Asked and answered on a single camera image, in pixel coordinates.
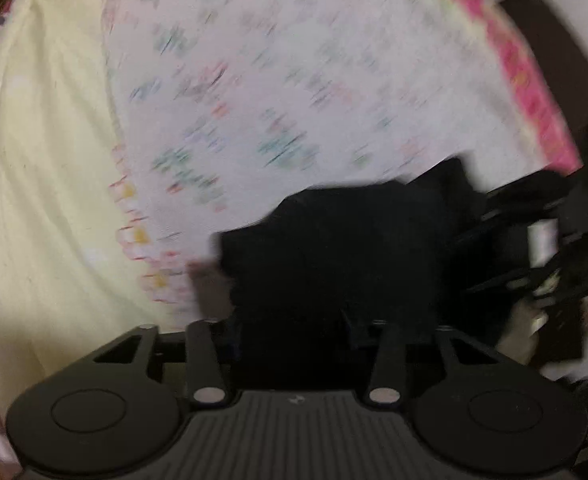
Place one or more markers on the black pants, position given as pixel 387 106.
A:
pixel 349 250

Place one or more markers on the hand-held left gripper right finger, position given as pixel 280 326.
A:
pixel 388 360

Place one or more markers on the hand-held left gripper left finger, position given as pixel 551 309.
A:
pixel 201 355

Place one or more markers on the pink printed blanket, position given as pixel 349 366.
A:
pixel 523 75

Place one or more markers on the dark wooden furniture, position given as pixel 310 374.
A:
pixel 563 50

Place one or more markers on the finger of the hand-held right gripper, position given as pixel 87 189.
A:
pixel 518 200
pixel 538 272

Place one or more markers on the white floral blanket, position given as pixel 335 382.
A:
pixel 274 60

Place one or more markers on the pale yellow bed sheet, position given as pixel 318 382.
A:
pixel 39 185

